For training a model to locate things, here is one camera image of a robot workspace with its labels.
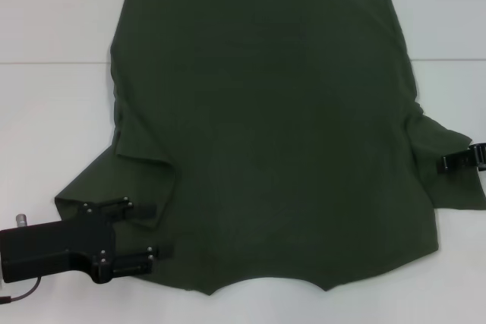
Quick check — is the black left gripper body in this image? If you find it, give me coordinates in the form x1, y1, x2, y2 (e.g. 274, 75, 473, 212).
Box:
0, 202, 117, 285

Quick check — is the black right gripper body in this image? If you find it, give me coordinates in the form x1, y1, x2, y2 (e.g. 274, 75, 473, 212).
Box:
469, 143, 486, 172

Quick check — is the dark green t-shirt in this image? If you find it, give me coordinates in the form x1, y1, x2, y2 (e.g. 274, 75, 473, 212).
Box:
54, 0, 486, 297

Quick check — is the left arm cable with plug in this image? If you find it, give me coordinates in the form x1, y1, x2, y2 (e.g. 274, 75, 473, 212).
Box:
0, 214, 43, 304

